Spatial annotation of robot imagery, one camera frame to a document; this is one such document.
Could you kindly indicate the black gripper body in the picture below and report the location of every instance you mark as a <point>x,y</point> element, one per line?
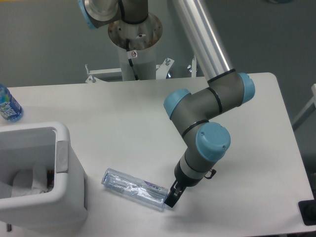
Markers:
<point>186,177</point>

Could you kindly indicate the black clamp at table edge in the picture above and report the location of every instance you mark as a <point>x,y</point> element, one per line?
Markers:
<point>308,211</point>

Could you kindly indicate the white metal frame bracket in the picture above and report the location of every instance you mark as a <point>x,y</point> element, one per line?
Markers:
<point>107,75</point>

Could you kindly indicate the white frame leg right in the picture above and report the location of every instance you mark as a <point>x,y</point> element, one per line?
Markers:
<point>306,111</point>

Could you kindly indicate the white plastic trash can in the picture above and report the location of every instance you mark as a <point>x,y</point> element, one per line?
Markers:
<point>49,144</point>

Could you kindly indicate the blue labelled water bottle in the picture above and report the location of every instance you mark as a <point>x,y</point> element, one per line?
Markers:
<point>10,109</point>

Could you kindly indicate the white paper wrapper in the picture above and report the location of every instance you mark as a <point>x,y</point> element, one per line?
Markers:
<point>31,181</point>

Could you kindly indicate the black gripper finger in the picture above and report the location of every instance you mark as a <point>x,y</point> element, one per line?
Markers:
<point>174,194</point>

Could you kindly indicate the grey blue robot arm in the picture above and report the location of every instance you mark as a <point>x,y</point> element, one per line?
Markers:
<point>135,32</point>

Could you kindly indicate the white upright bracket post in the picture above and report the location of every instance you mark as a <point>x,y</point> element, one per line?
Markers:
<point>193,67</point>

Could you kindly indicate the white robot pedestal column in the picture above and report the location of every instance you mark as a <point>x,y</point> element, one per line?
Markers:
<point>141,64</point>

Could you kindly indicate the clear plastic bottle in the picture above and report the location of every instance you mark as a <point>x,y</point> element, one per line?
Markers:
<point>129,186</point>

